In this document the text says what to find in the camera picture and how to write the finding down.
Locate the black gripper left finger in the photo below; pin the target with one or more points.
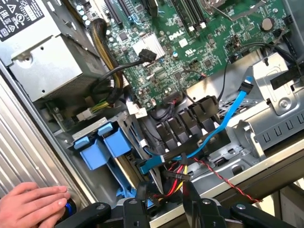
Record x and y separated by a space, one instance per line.
135 213

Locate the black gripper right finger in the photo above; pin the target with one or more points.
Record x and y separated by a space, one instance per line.
204 213

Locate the blue disk carrier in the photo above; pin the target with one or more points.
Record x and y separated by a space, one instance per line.
95 154

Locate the grey disk bay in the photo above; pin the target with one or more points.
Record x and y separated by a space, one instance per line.
85 129

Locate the person's left hand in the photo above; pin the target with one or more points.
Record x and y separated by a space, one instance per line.
23 206

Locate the black plastic fan shroud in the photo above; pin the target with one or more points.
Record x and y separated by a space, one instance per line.
204 104

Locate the grey open PC case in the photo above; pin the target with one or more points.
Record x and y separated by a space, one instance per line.
209 86

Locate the silver drive cage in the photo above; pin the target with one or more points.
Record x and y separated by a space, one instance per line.
273 99

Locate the green Dell motherboard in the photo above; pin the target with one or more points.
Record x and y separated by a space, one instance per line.
213 52

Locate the silver power supply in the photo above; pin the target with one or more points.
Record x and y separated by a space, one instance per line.
47 66

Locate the silver chipset heatsink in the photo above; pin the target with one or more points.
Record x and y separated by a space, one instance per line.
152 41

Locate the black RAM slot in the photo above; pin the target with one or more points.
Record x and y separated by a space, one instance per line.
186 16
198 14

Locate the round coin battery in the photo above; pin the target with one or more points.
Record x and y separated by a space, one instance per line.
267 24

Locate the black graphics card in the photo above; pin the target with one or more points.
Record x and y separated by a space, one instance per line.
150 7

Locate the thin metal locking lever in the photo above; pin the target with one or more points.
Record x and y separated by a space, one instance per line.
249 10

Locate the CPU socket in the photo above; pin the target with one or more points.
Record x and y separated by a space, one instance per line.
213 6

